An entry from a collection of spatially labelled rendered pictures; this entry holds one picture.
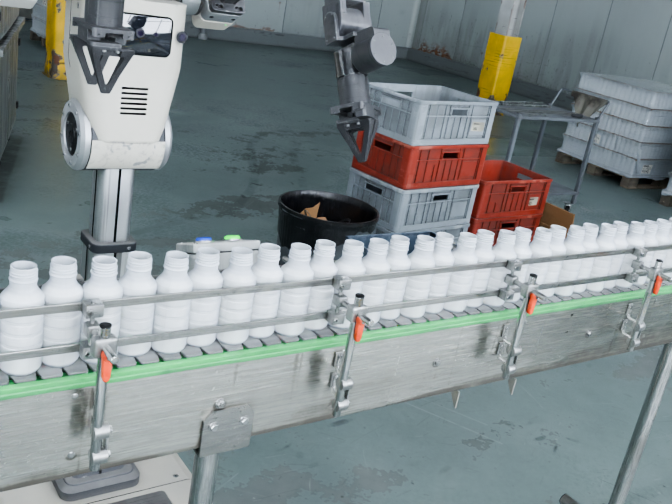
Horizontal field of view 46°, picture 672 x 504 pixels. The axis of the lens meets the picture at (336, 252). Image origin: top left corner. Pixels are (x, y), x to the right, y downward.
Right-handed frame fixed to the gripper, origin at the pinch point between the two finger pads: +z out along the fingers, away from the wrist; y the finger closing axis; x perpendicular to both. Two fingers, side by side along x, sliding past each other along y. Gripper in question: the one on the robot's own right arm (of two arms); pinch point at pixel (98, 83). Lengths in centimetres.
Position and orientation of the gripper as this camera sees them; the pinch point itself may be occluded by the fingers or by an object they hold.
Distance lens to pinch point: 131.7
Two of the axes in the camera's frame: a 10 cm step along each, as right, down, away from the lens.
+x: 8.1, -0.6, 5.8
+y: 5.5, 3.8, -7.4
